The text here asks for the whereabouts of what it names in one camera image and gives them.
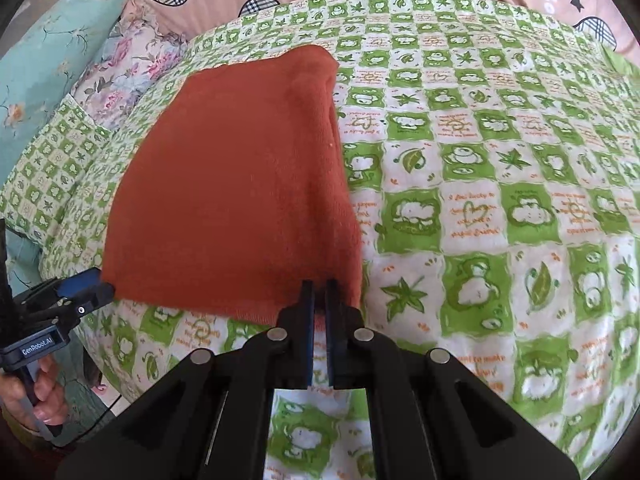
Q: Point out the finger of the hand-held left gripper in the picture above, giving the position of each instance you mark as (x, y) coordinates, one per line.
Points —
(80, 282)
(92, 300)

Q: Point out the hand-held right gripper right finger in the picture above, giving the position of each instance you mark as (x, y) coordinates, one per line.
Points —
(336, 340)

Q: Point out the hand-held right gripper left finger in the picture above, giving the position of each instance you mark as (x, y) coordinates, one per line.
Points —
(305, 340)

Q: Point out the orange knit sweater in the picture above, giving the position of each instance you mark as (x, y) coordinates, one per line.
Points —
(235, 185)

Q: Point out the person's left hand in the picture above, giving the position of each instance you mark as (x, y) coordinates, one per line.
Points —
(42, 395)

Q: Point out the green checkered printed blanket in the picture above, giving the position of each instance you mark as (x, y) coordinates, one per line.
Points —
(475, 200)

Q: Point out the pink floral pillow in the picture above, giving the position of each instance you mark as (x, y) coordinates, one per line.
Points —
(122, 67)

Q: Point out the teal floral pillow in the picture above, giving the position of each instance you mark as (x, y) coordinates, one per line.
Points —
(45, 60)

